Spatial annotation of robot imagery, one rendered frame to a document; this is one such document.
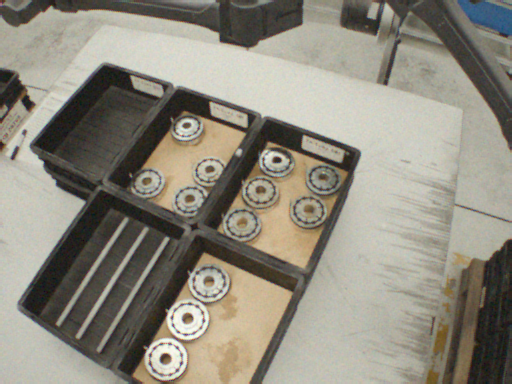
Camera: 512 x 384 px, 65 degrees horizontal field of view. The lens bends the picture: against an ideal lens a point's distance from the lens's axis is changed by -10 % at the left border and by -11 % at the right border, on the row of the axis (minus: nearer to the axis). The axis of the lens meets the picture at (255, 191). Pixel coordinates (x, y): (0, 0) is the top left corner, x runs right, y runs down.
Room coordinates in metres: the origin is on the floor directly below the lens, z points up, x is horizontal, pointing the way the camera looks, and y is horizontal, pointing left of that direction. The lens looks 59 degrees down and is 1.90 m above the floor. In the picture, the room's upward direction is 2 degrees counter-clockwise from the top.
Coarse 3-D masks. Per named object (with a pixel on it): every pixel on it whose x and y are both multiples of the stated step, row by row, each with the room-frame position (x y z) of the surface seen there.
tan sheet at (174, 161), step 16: (208, 128) 0.88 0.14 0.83; (224, 128) 0.88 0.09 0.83; (160, 144) 0.83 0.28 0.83; (176, 144) 0.83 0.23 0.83; (208, 144) 0.82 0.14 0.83; (224, 144) 0.82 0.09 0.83; (160, 160) 0.77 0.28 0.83; (176, 160) 0.77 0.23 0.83; (192, 160) 0.76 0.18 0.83; (224, 160) 0.76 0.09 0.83; (176, 176) 0.71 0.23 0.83; (192, 176) 0.71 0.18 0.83; (208, 192) 0.65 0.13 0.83
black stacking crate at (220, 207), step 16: (272, 128) 0.82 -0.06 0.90; (256, 144) 0.77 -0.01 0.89; (288, 144) 0.79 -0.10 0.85; (256, 160) 0.76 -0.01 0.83; (320, 160) 0.75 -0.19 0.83; (352, 160) 0.71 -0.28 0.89; (240, 176) 0.68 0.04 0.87; (224, 192) 0.60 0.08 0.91; (224, 208) 0.59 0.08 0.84; (208, 224) 0.52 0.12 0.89
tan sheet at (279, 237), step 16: (272, 144) 0.81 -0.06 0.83; (304, 160) 0.75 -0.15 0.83; (304, 176) 0.69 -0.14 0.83; (240, 192) 0.65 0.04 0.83; (288, 192) 0.64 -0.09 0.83; (304, 192) 0.64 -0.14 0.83; (288, 208) 0.59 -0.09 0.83; (272, 224) 0.54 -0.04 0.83; (288, 224) 0.54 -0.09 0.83; (272, 240) 0.50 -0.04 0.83; (288, 240) 0.49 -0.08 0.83; (304, 240) 0.49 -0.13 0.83; (288, 256) 0.45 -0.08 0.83; (304, 256) 0.45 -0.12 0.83
